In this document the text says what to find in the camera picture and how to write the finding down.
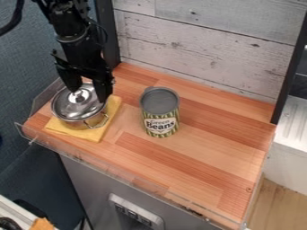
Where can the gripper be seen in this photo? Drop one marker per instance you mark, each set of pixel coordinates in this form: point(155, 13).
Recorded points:
point(81, 52)

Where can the silver pot lid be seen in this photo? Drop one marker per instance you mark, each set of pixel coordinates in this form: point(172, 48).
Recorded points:
point(77, 103)

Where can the green striped can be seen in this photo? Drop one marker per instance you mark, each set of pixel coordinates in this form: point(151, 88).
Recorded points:
point(160, 115)

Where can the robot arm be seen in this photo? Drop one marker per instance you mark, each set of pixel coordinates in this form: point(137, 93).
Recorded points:
point(68, 18)

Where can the yellow cloth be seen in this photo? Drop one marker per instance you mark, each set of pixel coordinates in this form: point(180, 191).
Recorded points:
point(94, 125)

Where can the silver pot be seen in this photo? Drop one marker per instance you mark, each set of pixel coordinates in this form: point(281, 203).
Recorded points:
point(86, 121)

